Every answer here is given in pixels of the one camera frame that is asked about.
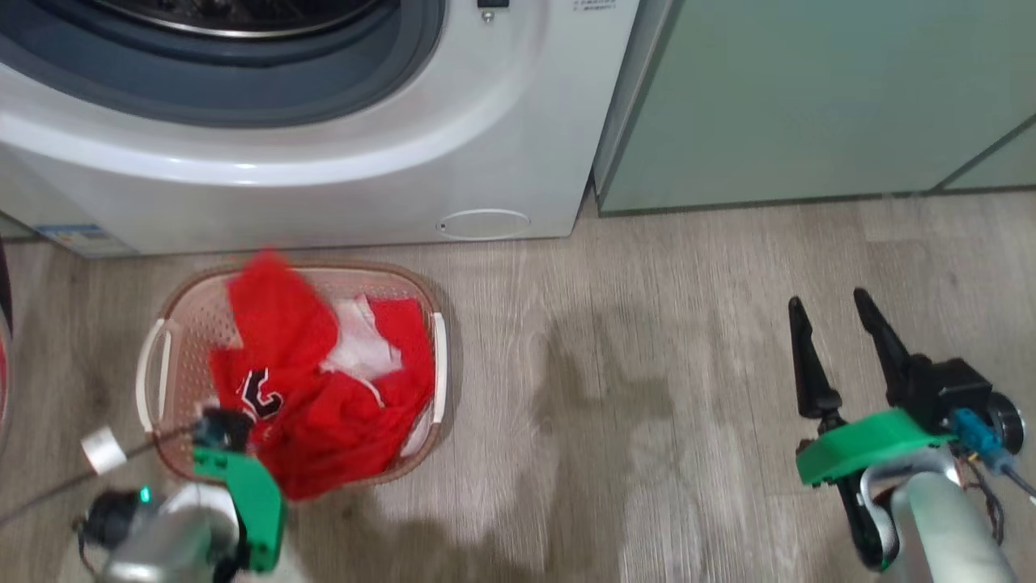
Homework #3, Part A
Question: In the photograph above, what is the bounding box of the white cable tag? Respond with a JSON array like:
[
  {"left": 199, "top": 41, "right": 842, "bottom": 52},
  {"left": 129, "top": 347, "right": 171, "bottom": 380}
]
[{"left": 81, "top": 427, "right": 128, "bottom": 476}]

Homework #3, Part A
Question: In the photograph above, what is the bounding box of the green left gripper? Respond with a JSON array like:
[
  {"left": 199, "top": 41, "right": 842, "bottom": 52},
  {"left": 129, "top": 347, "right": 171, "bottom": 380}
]
[{"left": 193, "top": 448, "right": 286, "bottom": 574}]

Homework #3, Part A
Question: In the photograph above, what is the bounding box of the thin dark wire bundle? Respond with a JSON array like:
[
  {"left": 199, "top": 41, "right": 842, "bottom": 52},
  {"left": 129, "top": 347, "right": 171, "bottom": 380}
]
[{"left": 959, "top": 462, "right": 1006, "bottom": 545}]

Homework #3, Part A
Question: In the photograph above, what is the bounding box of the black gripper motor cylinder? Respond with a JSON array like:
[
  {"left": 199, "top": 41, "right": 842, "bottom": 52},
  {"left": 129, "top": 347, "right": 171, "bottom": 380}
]
[
  {"left": 989, "top": 393, "right": 1025, "bottom": 454},
  {"left": 79, "top": 486, "right": 156, "bottom": 553}
]

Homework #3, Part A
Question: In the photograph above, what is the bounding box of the blue energy label sticker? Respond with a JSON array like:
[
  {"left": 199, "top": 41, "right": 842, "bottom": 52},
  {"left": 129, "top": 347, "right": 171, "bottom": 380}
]
[{"left": 36, "top": 224, "right": 113, "bottom": 249}]

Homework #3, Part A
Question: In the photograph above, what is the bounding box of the cream perforated laundry basket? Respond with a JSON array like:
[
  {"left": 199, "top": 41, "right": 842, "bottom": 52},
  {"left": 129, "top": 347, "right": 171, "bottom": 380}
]
[{"left": 135, "top": 261, "right": 448, "bottom": 487}]

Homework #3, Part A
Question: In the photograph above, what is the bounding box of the red white sports jersey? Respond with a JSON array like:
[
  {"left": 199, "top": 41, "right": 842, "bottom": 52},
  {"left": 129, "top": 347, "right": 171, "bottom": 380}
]
[{"left": 209, "top": 251, "right": 438, "bottom": 501}]

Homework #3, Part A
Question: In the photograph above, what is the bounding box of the grey rubber door seal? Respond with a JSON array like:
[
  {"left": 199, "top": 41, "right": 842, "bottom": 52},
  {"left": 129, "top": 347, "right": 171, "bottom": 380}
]
[{"left": 0, "top": 0, "right": 448, "bottom": 128}]

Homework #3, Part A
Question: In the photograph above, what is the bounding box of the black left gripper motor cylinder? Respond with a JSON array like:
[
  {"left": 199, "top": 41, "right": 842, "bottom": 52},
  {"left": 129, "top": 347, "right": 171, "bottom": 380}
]
[{"left": 79, "top": 486, "right": 156, "bottom": 553}]

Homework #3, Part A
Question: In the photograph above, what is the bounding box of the pale green cabinet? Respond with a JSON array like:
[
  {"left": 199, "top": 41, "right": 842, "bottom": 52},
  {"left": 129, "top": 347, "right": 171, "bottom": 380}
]
[{"left": 595, "top": 0, "right": 1036, "bottom": 217}]

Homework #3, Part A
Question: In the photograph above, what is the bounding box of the white front-load washing machine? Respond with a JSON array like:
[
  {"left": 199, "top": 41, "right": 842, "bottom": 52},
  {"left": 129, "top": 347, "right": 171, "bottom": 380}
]
[{"left": 0, "top": 0, "right": 640, "bottom": 258}]

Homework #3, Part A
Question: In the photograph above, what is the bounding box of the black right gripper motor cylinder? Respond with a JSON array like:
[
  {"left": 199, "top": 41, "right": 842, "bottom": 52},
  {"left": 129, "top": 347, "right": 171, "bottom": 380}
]
[{"left": 989, "top": 393, "right": 1025, "bottom": 454}]

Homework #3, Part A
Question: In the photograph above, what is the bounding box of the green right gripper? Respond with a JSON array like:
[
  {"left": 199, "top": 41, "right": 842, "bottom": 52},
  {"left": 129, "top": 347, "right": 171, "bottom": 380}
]
[{"left": 789, "top": 288, "right": 956, "bottom": 487}]

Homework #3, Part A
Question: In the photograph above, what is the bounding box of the round white filter cover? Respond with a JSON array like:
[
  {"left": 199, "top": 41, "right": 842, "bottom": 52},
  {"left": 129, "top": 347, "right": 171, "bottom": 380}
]
[{"left": 437, "top": 209, "right": 531, "bottom": 240}]

